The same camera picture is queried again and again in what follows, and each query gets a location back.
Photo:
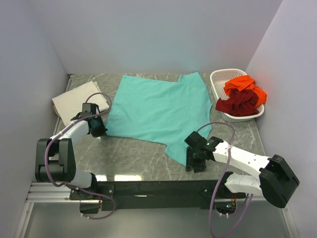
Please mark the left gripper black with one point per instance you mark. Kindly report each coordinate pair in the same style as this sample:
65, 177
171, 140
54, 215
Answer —
102, 131

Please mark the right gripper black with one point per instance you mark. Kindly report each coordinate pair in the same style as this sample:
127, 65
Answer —
198, 167

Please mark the teal t shirt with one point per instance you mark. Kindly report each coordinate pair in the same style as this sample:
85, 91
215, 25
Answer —
161, 111

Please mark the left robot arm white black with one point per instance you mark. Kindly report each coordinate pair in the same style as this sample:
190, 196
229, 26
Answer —
55, 159

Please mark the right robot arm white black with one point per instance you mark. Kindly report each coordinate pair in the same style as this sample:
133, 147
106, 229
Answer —
270, 177

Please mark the folded cream t shirt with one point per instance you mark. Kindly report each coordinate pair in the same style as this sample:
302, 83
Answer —
69, 104

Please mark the folded tan t shirt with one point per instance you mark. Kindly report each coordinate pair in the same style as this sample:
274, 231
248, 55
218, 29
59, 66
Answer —
55, 110

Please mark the dark red t shirt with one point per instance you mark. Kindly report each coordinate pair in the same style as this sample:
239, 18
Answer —
239, 104

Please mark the black base crossbar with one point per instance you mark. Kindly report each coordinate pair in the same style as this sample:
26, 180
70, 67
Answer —
154, 194

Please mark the white plastic laundry basket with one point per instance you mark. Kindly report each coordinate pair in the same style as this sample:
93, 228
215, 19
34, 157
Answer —
218, 78

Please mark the orange t shirt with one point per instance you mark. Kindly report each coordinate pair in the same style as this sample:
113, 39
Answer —
245, 82

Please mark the aluminium frame rail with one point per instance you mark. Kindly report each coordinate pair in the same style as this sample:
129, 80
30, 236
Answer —
47, 193

